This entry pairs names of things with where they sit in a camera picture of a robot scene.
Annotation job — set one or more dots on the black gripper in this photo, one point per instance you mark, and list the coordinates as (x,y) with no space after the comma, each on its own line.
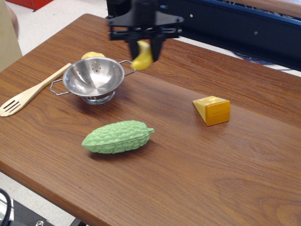
(145,21)

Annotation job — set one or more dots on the yellow toy banana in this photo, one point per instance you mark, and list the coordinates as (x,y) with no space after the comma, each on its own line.
(144,59)

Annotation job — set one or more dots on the yellow toy behind colander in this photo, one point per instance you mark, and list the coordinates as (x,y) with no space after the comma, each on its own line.
(92,54)

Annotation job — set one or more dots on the orange toy cheese wedge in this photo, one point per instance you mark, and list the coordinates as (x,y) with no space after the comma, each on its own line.
(213,110)

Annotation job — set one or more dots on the green toy bitter gourd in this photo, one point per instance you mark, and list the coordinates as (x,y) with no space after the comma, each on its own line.
(118,137)

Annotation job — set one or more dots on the red box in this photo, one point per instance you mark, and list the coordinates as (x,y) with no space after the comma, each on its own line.
(32,4)

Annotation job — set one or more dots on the beige cardboard panel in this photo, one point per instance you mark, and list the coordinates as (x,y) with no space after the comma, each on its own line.
(10,50)

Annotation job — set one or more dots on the slotted wooden spatula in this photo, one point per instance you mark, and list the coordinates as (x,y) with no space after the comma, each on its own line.
(19,101)

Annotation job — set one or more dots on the steel colander with handles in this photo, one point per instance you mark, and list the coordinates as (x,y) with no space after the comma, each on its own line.
(93,79)

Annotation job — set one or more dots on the dark blue metal frame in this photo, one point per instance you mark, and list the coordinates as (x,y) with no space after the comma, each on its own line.
(230,25)

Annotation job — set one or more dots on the grey metal bracket with screw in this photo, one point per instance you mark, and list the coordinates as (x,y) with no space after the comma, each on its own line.
(13,213)

